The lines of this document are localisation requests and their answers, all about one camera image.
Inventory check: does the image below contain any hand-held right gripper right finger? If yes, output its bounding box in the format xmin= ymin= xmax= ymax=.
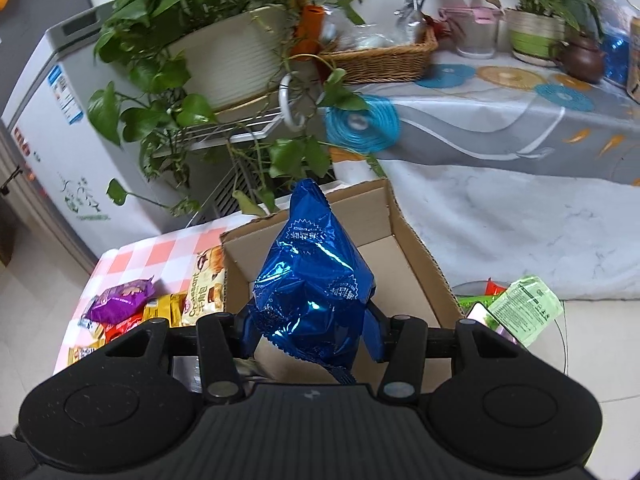
xmin=364 ymin=304 xmax=522 ymax=402

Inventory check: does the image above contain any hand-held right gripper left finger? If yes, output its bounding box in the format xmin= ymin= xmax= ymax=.
xmin=102 ymin=310 xmax=261 ymax=403

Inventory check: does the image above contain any blue foil snack packet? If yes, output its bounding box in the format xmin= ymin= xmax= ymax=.
xmin=241 ymin=178 xmax=379 ymax=386

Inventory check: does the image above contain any yellow snack packet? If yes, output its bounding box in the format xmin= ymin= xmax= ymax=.
xmin=142 ymin=292 xmax=188 ymax=323

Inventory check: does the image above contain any cardboard box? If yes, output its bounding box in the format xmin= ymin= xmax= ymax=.
xmin=220 ymin=177 xmax=468 ymax=386

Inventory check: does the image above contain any purple snack packet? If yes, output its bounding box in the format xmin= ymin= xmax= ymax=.
xmin=82 ymin=276 xmax=157 ymax=325

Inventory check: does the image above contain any beige croissant snack packet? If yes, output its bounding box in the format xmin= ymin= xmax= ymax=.
xmin=181 ymin=246 xmax=228 ymax=328

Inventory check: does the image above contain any smartphone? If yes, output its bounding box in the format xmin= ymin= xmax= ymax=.
xmin=465 ymin=302 xmax=518 ymax=343

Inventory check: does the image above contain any light green snack packet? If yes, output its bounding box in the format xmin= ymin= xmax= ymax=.
xmin=487 ymin=275 xmax=563 ymax=348

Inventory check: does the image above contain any cream brown snack packet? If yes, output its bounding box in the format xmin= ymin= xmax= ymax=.
xmin=67 ymin=337 xmax=106 ymax=368

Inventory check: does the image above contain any round glass side table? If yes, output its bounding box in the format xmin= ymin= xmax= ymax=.
xmin=450 ymin=280 xmax=568 ymax=376

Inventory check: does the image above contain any white metal rack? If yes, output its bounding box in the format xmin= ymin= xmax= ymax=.
xmin=150 ymin=72 xmax=341 ymax=226

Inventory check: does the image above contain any white chest freezer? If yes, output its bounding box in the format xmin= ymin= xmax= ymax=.
xmin=0 ymin=2 xmax=221 ymax=261

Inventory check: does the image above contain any grey printed tablecloth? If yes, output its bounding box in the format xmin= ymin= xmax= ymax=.
xmin=320 ymin=47 xmax=640 ymax=303

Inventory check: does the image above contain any grey refrigerator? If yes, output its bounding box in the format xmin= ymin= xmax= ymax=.
xmin=0 ymin=125 xmax=97 ymax=272

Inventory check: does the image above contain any wicker basket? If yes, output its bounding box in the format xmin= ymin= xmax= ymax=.
xmin=317 ymin=25 xmax=440 ymax=85

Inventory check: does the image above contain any white ribbed plant pot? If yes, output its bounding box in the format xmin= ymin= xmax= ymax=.
xmin=167 ymin=7 xmax=301 ymax=111

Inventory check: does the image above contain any clear plastic bag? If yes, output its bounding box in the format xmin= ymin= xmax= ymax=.
xmin=320 ymin=2 xmax=406 ymax=53

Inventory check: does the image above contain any glass jar with pink lid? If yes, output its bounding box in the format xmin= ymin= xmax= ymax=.
xmin=439 ymin=6 xmax=502 ymax=59

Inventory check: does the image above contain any orange packet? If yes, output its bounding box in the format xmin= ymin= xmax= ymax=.
xmin=292 ymin=5 xmax=326 ymax=58

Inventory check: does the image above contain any plant in green striped pot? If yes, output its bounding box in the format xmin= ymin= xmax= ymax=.
xmin=500 ymin=0 xmax=606 ymax=67

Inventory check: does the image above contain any brown clay teapot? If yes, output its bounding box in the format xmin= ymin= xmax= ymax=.
xmin=550 ymin=32 xmax=607 ymax=85

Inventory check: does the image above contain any blue patterned plastic bag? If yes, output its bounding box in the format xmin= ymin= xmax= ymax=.
xmin=595 ymin=0 xmax=633 ymax=88

